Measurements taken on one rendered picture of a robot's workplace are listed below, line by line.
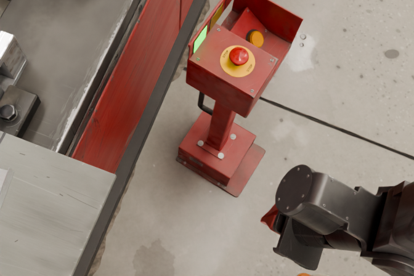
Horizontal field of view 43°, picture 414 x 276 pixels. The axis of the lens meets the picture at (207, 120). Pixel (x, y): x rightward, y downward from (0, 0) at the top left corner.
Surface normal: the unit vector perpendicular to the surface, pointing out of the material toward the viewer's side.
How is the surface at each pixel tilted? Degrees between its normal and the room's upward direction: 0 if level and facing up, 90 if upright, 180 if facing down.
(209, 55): 0
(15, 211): 0
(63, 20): 0
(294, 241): 27
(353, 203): 22
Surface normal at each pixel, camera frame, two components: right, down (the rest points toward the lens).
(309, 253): 0.48, -0.14
